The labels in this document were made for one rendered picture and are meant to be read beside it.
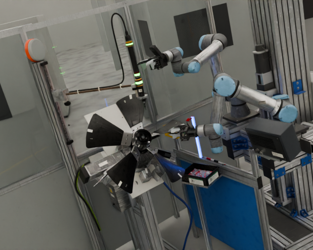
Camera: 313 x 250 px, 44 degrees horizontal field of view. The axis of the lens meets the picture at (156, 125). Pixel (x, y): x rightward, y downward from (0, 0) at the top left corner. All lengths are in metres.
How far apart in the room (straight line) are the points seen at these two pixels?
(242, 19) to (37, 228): 3.65
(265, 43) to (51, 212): 2.03
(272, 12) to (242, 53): 2.76
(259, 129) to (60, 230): 1.83
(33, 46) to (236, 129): 1.58
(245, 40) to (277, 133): 3.37
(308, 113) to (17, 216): 2.27
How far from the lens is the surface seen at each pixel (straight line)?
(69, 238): 3.36
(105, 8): 3.18
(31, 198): 3.13
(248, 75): 5.49
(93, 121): 2.50
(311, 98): 2.98
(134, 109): 2.63
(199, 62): 2.65
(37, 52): 2.80
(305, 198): 3.22
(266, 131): 2.19
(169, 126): 2.69
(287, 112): 2.44
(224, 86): 2.33
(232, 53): 5.36
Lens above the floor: 2.07
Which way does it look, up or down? 19 degrees down
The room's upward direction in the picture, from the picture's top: 14 degrees counter-clockwise
